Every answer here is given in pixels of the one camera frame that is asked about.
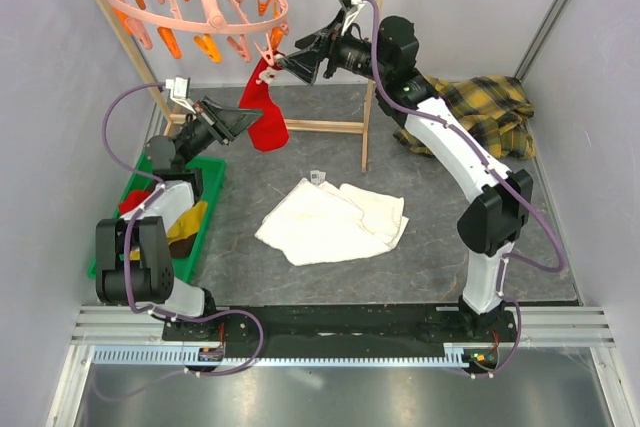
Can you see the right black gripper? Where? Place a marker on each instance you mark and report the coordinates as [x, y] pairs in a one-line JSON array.
[[304, 64]]

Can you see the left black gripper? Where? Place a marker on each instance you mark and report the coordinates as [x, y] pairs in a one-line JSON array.
[[225, 122]]

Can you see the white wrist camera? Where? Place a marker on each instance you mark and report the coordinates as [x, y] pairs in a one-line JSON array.
[[178, 88], [351, 9]]

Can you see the pink round clip hanger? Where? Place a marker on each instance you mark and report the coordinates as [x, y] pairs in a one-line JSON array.
[[215, 42]]

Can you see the slotted aluminium cable duct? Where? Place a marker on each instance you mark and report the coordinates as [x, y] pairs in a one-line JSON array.
[[193, 356]]

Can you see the brown striped sock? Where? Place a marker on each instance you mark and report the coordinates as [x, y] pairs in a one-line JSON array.
[[182, 248]]

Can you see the yellow sock with reindeer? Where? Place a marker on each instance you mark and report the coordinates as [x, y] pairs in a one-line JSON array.
[[188, 223]]

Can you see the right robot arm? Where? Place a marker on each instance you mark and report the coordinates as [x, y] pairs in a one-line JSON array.
[[495, 214]]

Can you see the white folded towel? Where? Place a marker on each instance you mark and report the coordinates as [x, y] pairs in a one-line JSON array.
[[322, 223]]

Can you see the red sock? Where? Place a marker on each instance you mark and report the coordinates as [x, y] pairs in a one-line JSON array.
[[269, 132], [132, 200]]

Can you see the yellow plaid shirt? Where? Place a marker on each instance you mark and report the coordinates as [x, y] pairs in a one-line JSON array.
[[494, 109]]

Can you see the wooden hanger stand frame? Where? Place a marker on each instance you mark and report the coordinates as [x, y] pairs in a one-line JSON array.
[[320, 124]]

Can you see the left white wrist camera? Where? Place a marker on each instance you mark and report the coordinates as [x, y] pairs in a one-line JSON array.
[[178, 88]]

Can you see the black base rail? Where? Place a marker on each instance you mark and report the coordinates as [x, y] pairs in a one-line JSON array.
[[349, 329]]

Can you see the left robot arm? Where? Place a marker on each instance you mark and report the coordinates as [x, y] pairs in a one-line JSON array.
[[134, 266]]

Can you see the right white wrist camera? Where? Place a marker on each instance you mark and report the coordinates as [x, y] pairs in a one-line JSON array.
[[351, 9]]

